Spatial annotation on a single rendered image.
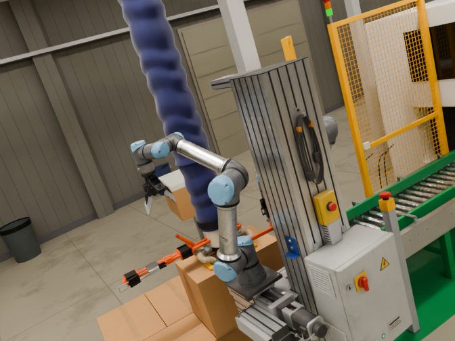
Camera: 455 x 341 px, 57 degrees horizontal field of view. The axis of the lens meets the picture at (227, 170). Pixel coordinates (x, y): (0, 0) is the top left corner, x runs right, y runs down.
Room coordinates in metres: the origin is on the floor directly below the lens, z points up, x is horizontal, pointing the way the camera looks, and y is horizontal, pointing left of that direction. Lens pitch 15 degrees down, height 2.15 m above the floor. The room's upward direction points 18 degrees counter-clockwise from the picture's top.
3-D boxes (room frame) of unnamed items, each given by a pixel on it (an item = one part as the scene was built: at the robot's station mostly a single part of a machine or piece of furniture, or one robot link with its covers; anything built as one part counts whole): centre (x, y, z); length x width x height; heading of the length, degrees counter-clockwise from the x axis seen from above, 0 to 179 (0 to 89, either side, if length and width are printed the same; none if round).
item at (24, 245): (6.47, 3.47, 0.30); 0.49 x 0.47 x 0.59; 117
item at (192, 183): (2.51, 0.17, 1.67); 0.22 x 0.22 x 1.04
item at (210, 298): (2.52, 0.17, 0.74); 0.60 x 0.40 x 0.40; 113
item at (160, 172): (7.68, 1.18, 0.27); 0.45 x 0.41 x 0.54; 117
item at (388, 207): (2.42, -0.89, 0.50); 0.07 x 0.07 x 1.00; 23
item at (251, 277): (1.93, 0.04, 1.09); 0.15 x 0.15 x 0.10
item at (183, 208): (4.52, 0.51, 0.82); 0.60 x 0.40 x 0.40; 18
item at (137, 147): (2.00, 0.37, 1.81); 0.09 x 0.08 x 0.11; 53
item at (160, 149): (1.96, 0.28, 1.81); 0.11 x 0.11 x 0.08; 53
